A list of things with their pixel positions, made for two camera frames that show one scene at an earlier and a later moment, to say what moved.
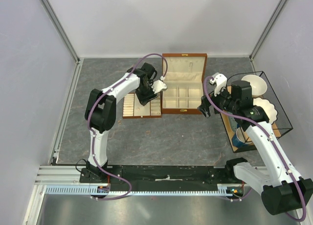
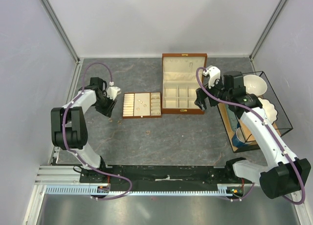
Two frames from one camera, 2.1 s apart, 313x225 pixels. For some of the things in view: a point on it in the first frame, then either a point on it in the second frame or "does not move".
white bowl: [258, 85] does not move
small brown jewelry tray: [133, 108] does not move
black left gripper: [144, 100] to [108, 110]
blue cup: [238, 139] does not move
